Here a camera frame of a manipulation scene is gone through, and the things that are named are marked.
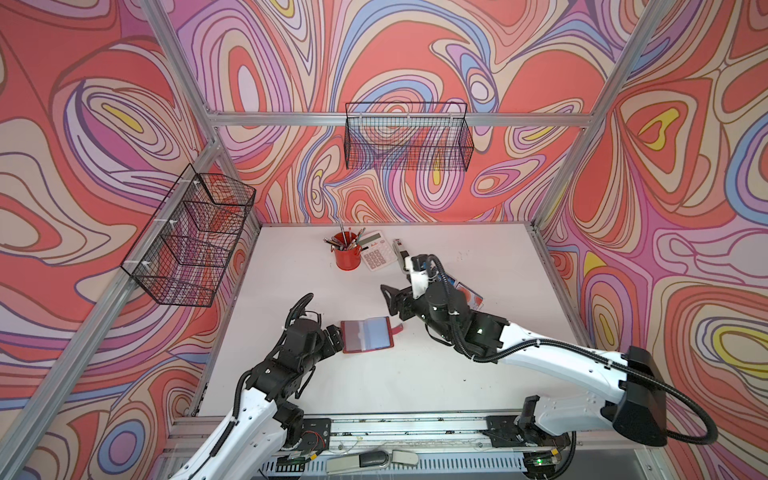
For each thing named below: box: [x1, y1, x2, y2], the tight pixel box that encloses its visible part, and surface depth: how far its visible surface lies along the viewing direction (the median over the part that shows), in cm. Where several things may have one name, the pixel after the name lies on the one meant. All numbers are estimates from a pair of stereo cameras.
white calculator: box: [359, 230, 398, 272], surface depth 111 cm
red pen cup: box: [333, 231, 362, 272], surface depth 104 cm
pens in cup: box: [323, 224, 369, 252], surface depth 101 cm
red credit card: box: [457, 286, 483, 307], surface depth 89 cm
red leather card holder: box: [340, 316, 404, 354], surface depth 92 cm
